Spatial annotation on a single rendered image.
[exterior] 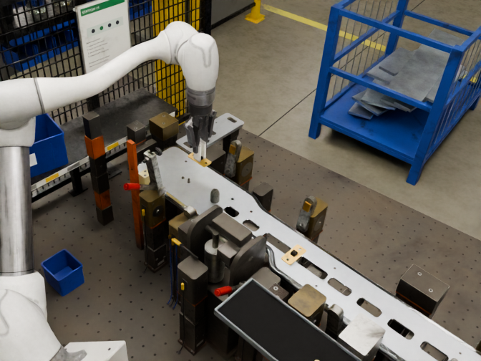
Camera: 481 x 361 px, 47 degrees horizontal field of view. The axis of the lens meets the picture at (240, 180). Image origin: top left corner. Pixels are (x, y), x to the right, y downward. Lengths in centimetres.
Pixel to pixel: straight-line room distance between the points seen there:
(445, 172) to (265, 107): 135
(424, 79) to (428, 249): 170
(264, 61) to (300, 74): 35
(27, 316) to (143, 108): 101
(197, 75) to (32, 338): 85
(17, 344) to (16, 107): 60
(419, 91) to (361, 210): 144
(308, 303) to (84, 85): 85
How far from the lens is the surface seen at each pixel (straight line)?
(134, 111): 222
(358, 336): 144
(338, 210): 232
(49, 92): 157
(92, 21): 209
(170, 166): 198
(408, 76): 374
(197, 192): 188
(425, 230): 236
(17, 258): 173
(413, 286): 169
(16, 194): 172
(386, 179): 367
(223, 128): 217
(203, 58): 163
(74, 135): 212
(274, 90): 434
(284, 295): 148
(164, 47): 175
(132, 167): 183
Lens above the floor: 227
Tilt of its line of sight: 41 degrees down
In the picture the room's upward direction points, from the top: 5 degrees clockwise
